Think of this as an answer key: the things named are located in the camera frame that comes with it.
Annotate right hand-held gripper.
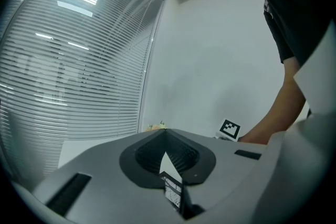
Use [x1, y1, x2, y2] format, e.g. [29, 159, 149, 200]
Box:
[215, 119, 242, 142]

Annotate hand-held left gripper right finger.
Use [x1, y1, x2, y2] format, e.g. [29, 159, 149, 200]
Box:
[165, 128, 269, 220]

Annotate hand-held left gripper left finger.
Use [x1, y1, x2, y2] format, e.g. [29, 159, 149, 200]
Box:
[33, 128, 184, 222]

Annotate black picture frame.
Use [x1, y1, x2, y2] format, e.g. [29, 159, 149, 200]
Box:
[159, 170, 184, 215]

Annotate person's right forearm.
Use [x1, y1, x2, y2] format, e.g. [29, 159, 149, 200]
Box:
[237, 56, 307, 145]

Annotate yellow flower bouquet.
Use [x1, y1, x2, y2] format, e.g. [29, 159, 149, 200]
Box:
[145, 120, 167, 132]

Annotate white window blinds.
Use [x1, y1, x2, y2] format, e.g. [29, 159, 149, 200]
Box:
[0, 0, 166, 183]

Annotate person's black shirt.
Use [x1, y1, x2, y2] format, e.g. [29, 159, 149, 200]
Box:
[246, 0, 336, 66]

